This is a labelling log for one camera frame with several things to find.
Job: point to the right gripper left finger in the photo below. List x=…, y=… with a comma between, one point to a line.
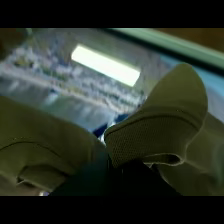
x=95, y=181

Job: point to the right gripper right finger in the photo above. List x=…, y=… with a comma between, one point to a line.
x=140, y=181

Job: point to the brown garment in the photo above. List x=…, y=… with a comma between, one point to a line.
x=166, y=113

